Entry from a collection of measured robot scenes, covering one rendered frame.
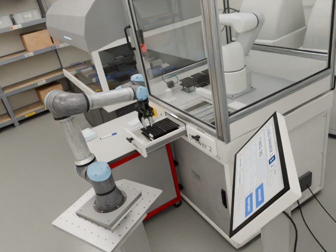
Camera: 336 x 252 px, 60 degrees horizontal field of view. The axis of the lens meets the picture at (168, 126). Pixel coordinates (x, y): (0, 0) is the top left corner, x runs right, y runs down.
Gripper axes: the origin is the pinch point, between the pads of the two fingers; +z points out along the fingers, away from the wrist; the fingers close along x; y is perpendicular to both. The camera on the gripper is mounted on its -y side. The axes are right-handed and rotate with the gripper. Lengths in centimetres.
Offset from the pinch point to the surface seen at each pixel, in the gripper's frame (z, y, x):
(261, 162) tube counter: -14, 92, 8
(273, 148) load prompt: -19, 94, 12
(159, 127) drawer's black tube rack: 7.3, -4.5, 10.0
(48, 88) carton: 56, -380, -21
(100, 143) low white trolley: 21, -44, -25
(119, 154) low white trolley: 21.3, -17.3, -19.8
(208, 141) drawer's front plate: 6.6, 36.2, 21.2
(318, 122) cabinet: 25, 49, 106
